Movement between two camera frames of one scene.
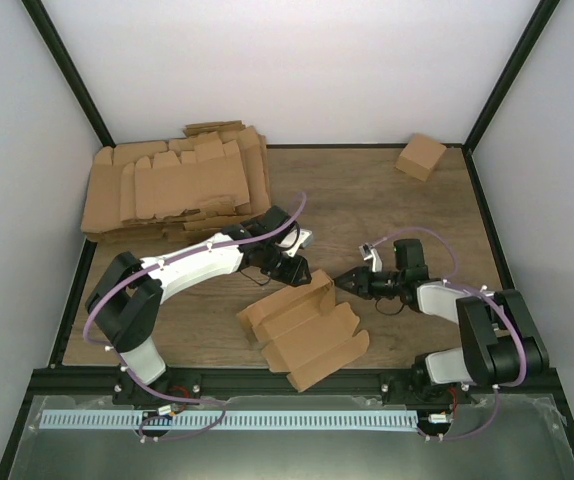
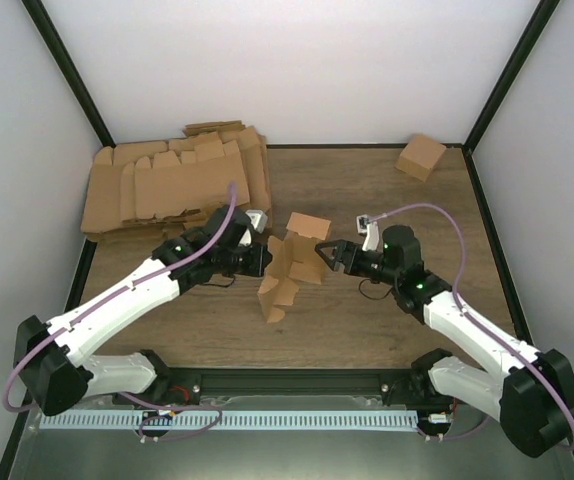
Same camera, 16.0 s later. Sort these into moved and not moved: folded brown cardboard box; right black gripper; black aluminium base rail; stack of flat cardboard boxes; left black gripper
Moved: left black gripper; right black gripper
Not moved: black aluminium base rail; stack of flat cardboard boxes; folded brown cardboard box
